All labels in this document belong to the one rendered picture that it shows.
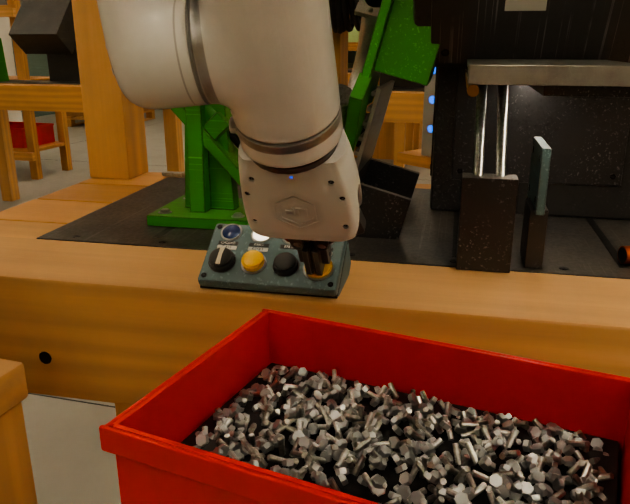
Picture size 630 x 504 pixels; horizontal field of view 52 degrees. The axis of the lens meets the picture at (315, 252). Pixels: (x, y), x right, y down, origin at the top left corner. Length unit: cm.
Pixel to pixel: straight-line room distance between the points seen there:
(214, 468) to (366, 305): 31
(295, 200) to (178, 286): 21
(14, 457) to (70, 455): 137
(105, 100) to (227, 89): 94
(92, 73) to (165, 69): 94
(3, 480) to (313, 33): 52
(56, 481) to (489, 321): 156
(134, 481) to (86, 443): 170
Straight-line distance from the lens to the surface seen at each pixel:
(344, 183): 53
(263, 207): 57
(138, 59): 46
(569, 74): 66
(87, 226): 98
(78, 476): 202
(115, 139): 139
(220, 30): 44
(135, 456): 44
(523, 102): 100
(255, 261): 68
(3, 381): 69
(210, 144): 93
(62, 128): 648
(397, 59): 84
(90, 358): 79
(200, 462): 40
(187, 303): 71
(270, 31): 43
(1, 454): 73
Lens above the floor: 115
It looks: 18 degrees down
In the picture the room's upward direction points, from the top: straight up
